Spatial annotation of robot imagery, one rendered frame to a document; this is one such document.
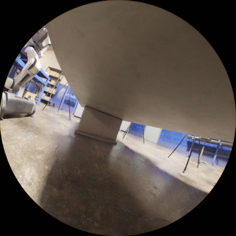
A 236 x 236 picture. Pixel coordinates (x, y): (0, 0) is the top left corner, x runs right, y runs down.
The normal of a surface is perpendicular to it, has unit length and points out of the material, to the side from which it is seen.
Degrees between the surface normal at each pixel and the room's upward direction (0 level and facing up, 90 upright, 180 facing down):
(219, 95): 180
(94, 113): 90
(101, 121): 90
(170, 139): 90
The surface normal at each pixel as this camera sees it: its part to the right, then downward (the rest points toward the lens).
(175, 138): -0.85, -0.33
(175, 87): -0.32, 0.94
